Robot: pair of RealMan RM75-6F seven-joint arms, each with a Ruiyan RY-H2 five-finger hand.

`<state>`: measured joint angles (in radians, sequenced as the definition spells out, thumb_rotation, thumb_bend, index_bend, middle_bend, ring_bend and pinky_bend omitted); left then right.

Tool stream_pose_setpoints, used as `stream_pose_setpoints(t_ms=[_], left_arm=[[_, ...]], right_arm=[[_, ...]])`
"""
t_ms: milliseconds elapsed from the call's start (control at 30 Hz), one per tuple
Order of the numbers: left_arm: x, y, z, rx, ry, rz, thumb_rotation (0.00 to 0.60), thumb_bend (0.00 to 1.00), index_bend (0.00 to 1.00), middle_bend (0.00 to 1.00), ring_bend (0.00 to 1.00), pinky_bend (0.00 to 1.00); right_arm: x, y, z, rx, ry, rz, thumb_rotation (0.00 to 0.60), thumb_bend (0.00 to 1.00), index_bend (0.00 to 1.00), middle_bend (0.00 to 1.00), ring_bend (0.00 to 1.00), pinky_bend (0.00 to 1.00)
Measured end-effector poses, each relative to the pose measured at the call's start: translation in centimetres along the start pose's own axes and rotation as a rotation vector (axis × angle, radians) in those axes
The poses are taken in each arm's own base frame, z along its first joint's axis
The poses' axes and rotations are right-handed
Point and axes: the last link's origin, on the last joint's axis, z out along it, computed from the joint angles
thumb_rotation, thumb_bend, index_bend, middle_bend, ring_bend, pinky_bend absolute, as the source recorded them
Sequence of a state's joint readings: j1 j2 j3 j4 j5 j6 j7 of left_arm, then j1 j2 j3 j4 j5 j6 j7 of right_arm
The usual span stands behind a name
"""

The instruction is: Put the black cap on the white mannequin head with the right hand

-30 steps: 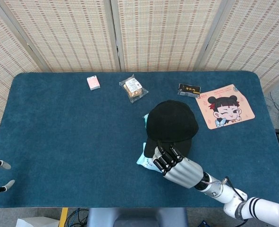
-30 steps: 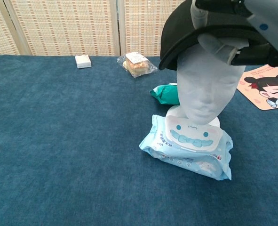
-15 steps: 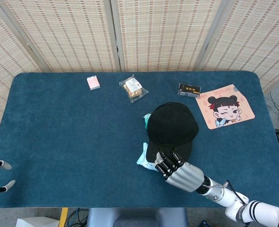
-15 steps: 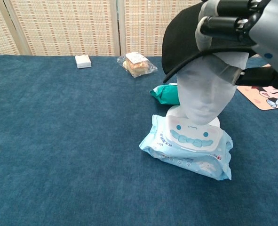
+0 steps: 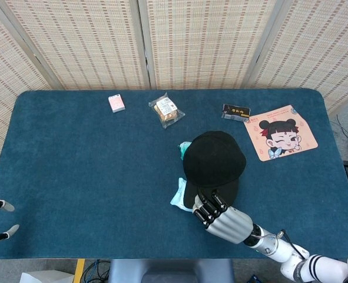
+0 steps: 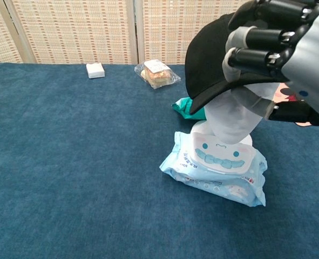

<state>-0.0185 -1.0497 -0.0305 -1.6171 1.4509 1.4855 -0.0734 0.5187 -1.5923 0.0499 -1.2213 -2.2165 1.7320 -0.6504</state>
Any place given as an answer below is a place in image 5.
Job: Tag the blue felt table cover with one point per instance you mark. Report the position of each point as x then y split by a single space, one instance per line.
73 162

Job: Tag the pink cartoon mouse pad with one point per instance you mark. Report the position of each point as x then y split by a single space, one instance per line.
279 135

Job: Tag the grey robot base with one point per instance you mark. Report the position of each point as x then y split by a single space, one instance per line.
170 271

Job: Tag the pastry in clear wrapper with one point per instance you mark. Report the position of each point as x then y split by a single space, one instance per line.
166 110

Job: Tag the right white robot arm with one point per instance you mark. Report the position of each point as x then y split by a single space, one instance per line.
279 247

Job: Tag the bamboo folding screen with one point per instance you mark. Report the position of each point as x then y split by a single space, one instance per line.
191 44

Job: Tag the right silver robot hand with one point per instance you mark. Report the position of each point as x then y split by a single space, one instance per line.
231 224

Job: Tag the pink playing card box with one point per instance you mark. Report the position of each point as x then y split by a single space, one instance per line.
116 103

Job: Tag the light blue wet wipes pack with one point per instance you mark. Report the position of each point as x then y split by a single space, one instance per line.
178 197

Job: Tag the yellow strip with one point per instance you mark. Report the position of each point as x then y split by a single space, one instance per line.
79 271

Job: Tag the small blue object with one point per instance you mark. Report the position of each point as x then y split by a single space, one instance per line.
253 279

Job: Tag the black baseball cap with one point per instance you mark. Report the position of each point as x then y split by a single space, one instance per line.
215 159

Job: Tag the teal small object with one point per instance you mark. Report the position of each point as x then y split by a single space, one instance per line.
184 147

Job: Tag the black snack packet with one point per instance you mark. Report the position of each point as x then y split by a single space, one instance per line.
235 111

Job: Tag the white box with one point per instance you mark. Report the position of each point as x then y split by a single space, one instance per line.
44 278

